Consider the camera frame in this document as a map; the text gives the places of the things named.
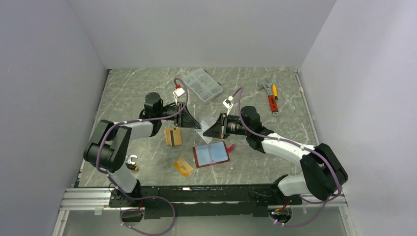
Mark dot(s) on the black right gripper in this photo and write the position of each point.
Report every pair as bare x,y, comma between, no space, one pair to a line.
220,129

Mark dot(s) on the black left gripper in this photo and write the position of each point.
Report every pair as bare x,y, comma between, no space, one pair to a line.
188,122

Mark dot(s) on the gold credit card stack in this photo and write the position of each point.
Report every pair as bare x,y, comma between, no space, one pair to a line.
173,137

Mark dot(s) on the red leather card holder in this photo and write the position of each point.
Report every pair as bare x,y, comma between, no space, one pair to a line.
212,154

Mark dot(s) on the single gold credit card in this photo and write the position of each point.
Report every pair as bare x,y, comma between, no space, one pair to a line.
183,167

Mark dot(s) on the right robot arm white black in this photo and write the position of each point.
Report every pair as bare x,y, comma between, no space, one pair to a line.
322,174

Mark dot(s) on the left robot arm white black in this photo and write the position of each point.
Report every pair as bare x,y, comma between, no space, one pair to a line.
108,145

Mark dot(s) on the clear plastic screw box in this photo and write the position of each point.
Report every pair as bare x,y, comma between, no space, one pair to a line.
202,84

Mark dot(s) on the red adjustable wrench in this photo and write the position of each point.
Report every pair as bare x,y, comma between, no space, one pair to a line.
267,86

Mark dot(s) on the black yellow screwdriver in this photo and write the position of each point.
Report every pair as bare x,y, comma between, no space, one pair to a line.
132,167

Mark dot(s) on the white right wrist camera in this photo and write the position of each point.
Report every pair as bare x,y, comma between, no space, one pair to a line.
228,103

